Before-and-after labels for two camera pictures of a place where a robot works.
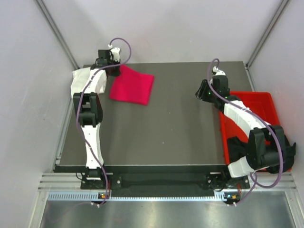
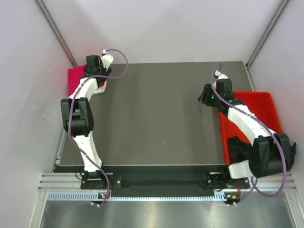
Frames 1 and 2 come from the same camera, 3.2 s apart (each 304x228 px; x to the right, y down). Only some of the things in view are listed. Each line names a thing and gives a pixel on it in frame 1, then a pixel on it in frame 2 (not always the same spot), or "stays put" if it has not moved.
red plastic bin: (261, 104) stays put
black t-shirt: (238, 148) stays put
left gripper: (117, 73) to (105, 72)
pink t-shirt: (132, 86) to (74, 75)
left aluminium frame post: (51, 21) stays put
